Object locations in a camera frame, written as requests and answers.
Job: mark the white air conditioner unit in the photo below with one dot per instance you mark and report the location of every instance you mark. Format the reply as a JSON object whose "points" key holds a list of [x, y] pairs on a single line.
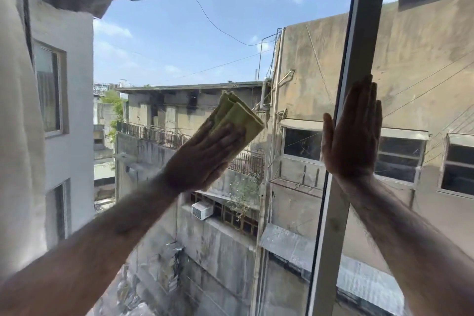
{"points": [[202, 210]]}

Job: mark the person's right forearm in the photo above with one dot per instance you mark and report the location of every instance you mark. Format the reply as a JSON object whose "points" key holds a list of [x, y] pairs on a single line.
{"points": [[411, 245]]}

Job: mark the small leafy plant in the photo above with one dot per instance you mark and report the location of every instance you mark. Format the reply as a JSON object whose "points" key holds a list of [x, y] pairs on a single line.
{"points": [[244, 193]]}

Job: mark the person's left hand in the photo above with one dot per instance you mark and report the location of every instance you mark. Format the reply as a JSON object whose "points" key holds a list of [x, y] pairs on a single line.
{"points": [[202, 158]]}

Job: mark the white curtain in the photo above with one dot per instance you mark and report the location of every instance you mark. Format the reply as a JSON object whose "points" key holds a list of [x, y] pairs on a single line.
{"points": [[18, 134]]}

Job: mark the person's left forearm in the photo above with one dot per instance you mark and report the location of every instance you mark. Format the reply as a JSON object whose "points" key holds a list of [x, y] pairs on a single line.
{"points": [[92, 241]]}

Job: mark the green tree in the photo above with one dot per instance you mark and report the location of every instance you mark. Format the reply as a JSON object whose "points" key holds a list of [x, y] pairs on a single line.
{"points": [[113, 104]]}

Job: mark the white window frame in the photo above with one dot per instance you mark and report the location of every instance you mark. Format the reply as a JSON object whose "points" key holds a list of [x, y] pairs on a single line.
{"points": [[364, 12]]}

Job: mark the corrugated metal awning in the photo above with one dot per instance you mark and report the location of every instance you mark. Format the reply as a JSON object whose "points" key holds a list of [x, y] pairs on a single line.
{"points": [[289, 245]]}

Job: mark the person's right hand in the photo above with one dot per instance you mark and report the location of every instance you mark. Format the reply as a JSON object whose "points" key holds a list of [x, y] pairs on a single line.
{"points": [[353, 141]]}

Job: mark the weathered low concrete building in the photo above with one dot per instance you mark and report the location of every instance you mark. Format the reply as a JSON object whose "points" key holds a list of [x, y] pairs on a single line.
{"points": [[207, 245]]}

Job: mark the metal balcony railing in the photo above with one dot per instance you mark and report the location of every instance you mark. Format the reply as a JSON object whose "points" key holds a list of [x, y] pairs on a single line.
{"points": [[155, 134]]}

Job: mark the green cleaning cloth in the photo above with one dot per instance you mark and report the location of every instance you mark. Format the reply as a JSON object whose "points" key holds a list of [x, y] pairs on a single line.
{"points": [[240, 114]]}

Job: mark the tall stained concrete building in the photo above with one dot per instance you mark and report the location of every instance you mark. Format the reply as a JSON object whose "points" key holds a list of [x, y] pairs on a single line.
{"points": [[418, 67]]}

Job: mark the grey plastered building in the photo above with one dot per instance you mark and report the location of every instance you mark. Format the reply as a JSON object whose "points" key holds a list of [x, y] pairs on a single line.
{"points": [[79, 104]]}

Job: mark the person's right thumb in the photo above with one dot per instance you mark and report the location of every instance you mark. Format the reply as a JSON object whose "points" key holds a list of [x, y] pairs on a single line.
{"points": [[328, 132]]}

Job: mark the person's left fingers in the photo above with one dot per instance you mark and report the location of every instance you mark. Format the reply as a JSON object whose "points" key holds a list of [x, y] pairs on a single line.
{"points": [[226, 138]]}

